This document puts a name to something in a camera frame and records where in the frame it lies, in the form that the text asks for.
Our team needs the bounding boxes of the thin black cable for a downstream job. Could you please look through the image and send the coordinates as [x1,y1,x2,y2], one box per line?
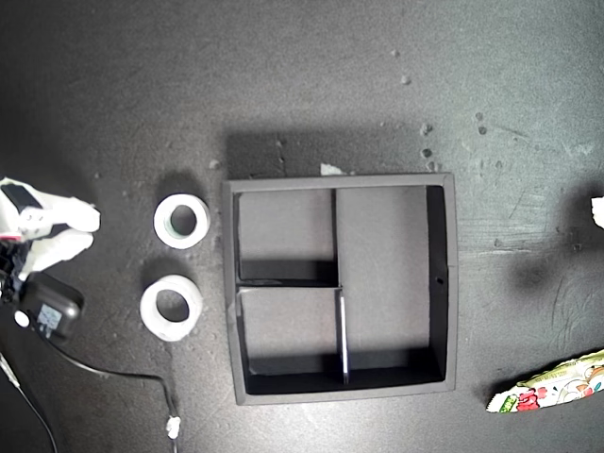
[0,351,59,453]

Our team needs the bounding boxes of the white tape roll green core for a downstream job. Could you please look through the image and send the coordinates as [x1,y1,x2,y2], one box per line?
[153,192,210,250]

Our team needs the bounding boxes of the black tray with wells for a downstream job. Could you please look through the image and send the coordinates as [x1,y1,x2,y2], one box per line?
[220,172,460,407]

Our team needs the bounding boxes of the snack bar printed wrapper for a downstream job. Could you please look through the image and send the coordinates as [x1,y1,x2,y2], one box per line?
[485,348,604,415]

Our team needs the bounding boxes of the black camera cable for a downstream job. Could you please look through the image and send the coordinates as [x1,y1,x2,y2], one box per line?
[46,337,180,453]

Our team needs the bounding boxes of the small black camera box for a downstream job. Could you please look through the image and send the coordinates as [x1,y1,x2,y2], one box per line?
[13,276,85,344]

